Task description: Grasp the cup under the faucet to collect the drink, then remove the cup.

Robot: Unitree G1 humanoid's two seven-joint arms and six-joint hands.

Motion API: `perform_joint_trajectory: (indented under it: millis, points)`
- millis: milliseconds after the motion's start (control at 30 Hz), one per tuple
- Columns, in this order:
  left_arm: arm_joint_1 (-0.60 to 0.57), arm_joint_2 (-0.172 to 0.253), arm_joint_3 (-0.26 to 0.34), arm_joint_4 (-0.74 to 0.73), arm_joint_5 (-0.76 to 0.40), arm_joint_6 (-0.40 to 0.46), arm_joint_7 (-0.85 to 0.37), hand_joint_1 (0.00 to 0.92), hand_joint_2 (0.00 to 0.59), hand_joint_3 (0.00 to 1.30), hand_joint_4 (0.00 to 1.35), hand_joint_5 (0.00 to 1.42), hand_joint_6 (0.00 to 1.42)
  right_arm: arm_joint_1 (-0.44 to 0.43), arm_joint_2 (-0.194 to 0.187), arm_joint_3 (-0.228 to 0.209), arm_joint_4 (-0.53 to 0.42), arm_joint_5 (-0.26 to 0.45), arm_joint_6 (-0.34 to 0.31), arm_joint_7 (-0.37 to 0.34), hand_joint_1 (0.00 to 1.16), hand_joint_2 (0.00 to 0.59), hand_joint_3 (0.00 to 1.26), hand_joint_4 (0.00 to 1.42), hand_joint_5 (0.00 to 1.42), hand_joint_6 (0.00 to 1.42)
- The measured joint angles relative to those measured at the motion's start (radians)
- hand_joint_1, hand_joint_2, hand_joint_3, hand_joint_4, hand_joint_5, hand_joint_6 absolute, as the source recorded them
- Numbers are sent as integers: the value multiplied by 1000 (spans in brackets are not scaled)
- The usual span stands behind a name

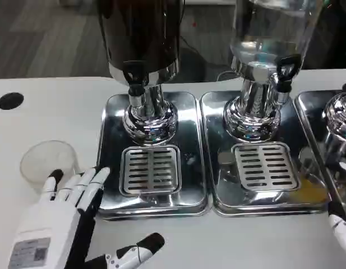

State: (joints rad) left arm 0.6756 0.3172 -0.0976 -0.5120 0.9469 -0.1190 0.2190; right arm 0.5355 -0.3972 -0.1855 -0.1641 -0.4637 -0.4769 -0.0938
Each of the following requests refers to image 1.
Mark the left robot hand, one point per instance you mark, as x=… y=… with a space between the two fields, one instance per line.
x=43 y=224

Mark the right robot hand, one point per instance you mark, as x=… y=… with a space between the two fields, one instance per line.
x=341 y=228

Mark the clear ribbed glass cup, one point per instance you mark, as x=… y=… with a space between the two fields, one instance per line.
x=43 y=157

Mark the slotted steel drip grid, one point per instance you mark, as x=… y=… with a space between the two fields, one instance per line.
x=150 y=171
x=263 y=165

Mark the chrome dispenser base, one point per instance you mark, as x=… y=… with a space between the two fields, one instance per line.
x=341 y=112

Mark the steel tray with orange reflection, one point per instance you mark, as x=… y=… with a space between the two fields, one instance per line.
x=310 y=112

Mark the black round counter grommet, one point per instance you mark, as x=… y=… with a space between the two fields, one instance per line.
x=10 y=101

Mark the steel tray under clear dispenser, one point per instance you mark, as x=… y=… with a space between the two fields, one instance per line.
x=212 y=126

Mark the black tap of clear dispenser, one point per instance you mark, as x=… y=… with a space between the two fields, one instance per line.
x=286 y=70

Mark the steel tray under dark dispenser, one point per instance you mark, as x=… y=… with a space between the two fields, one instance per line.
x=189 y=134

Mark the black tap of dark dispenser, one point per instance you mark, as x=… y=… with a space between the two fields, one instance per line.
x=133 y=75

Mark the dark drink dispenser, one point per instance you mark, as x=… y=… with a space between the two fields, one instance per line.
x=139 y=33

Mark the clear water dispenser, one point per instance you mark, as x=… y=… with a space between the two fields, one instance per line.
x=268 y=28

